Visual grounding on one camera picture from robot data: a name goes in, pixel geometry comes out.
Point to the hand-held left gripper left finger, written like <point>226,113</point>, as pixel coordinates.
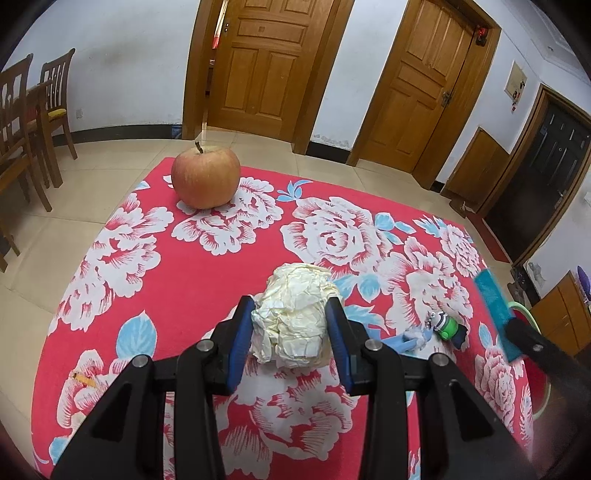
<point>240,341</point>

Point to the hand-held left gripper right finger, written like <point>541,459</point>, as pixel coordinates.
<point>339,341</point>

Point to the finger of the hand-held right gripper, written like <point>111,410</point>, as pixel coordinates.
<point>498,309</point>

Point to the cream paper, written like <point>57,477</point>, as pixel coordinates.
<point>291,318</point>

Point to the small toy figure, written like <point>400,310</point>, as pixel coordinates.
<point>445,325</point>

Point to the blue paper scrap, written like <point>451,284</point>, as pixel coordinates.
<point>404,342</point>

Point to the wooden cabinet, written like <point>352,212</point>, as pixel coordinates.
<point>565,314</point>

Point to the red doormat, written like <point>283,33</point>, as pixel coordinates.
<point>489,237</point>

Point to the red floral tablecloth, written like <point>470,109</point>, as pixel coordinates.
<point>184,286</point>

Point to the purple object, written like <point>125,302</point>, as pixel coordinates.
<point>585,286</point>

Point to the pair of shoes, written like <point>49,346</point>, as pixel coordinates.
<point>464,205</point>

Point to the black door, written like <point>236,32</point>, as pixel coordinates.
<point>545,170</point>

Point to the small orange scrap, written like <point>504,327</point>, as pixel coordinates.
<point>85,381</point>

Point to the red apple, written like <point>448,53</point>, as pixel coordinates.
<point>205,177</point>

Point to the closed wooden door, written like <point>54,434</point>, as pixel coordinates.
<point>420,92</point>

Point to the red door ornament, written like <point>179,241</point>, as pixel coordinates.
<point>482,37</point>

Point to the wooden door ajar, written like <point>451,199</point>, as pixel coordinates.
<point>263,69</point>

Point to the wooden chair yellow cushion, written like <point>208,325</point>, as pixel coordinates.
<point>57,78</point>

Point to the low wooden wall panel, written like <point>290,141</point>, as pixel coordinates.
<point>480,166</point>

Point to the beige wall box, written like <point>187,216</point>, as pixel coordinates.
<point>515,81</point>

